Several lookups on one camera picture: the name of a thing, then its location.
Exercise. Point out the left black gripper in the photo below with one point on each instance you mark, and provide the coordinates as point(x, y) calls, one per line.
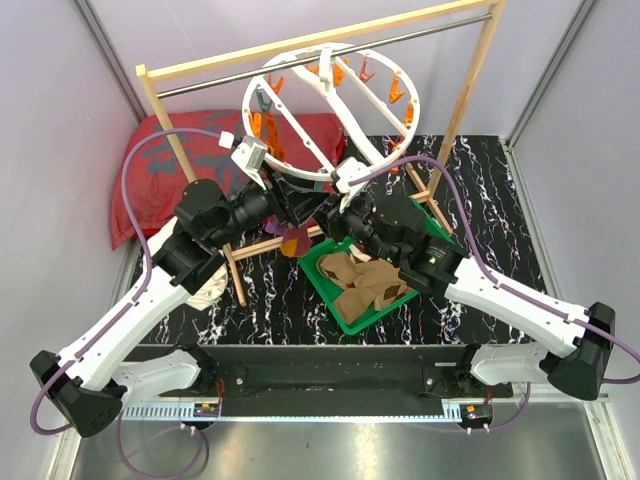
point(304, 202)

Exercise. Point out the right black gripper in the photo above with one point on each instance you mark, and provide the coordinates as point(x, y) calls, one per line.
point(336, 219)

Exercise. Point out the purple striped sock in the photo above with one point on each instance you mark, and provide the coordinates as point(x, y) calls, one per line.
point(274, 227)
point(295, 242)

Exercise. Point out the tan sock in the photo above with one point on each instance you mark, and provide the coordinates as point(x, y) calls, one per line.
point(374, 283)

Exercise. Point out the orange sock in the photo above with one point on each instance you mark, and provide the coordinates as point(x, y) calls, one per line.
point(263, 126)

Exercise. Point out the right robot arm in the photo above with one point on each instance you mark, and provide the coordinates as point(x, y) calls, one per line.
point(569, 348)

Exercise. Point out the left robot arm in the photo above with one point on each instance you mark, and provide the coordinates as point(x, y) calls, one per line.
point(89, 383)

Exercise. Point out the green plastic tray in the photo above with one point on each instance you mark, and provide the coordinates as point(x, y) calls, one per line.
point(377, 256)

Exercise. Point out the white crumpled cloth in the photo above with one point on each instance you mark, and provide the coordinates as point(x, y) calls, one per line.
point(215, 285)

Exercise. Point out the red patterned pillow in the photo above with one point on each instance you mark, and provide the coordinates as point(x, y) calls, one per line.
point(155, 180)

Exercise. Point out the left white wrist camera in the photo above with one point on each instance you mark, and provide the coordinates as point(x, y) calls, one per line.
point(247, 154)

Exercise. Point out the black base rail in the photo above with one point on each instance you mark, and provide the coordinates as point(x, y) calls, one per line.
point(335, 383)

